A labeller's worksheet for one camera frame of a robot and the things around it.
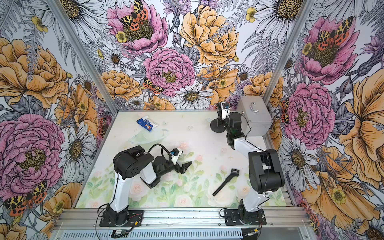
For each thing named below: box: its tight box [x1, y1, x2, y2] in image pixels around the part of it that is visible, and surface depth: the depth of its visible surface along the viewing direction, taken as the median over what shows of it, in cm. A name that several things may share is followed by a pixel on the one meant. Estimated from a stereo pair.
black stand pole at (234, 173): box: [212, 168, 240, 197], surface depth 88 cm
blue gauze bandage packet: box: [136, 115, 159, 132], surface depth 113 cm
